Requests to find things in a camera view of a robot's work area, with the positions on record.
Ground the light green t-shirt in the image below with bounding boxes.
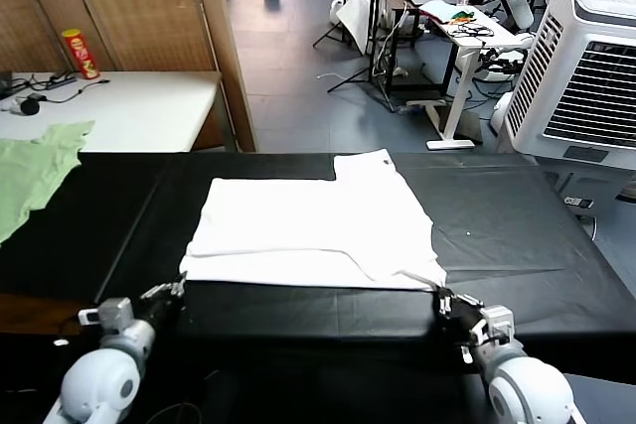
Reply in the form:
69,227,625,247
0,120,95,245

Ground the red chips can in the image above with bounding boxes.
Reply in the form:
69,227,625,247
61,28,101,81

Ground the white t-shirt with print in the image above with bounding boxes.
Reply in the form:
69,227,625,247
178,148,448,292

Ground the white side table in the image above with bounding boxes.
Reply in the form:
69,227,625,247
0,70,224,153

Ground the black and white handheld device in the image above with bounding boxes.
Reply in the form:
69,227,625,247
0,94,42,116

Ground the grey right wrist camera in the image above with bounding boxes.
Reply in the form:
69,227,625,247
479,305,516,346

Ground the white rounded robot base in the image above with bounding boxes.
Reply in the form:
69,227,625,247
489,90,514,136

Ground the white air cooler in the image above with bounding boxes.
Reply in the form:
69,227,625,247
502,0,636,171

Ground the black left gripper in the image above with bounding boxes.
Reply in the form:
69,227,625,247
140,272,189,330

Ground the orange and green cloth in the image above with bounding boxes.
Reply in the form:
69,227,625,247
449,6,478,26

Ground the black tablecloth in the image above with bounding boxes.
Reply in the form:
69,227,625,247
0,149,636,424

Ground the black tripod stand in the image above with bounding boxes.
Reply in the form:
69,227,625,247
326,0,398,112

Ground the teal cloth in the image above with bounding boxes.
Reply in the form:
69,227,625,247
418,0,461,23

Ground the white leaning board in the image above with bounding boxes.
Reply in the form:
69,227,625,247
335,0,372,57

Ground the black cable bundle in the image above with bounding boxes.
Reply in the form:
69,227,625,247
449,21,494,39

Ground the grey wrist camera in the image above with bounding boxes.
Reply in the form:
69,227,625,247
479,305,516,346
78,297,135,334

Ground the bamboo folding screen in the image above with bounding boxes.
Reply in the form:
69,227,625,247
0,0,257,152

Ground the white standing desk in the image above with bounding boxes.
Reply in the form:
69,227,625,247
404,0,521,151

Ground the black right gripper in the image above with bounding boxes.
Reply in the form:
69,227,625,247
435,288,484,346

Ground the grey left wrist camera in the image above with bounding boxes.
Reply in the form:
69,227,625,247
78,297,135,334

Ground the thin black cable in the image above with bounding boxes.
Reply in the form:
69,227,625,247
9,73,110,105

